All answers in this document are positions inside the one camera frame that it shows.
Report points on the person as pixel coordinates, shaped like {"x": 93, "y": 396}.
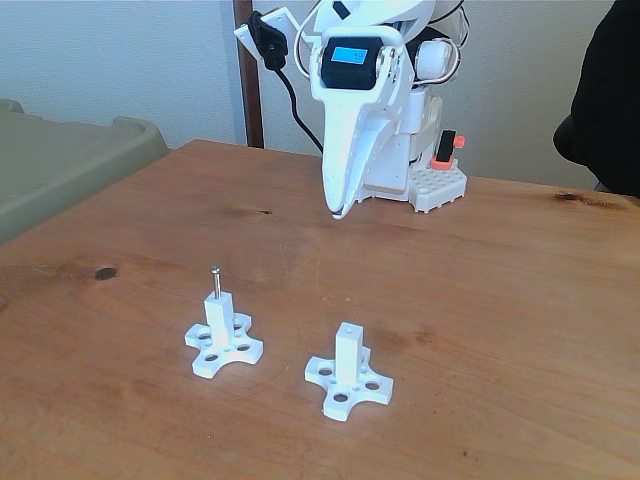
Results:
{"x": 615, "y": 60}

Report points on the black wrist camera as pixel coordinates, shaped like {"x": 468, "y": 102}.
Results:
{"x": 267, "y": 40}

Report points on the white cross-base post stand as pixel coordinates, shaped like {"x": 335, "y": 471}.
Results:
{"x": 220, "y": 320}
{"x": 347, "y": 350}

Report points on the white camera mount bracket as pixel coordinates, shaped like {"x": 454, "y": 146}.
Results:
{"x": 287, "y": 25}

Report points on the silver metal screw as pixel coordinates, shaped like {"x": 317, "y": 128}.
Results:
{"x": 216, "y": 285}

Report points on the orange and black clamp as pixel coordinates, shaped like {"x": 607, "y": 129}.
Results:
{"x": 446, "y": 150}

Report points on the beige plastic bin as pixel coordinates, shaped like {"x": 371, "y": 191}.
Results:
{"x": 75, "y": 160}

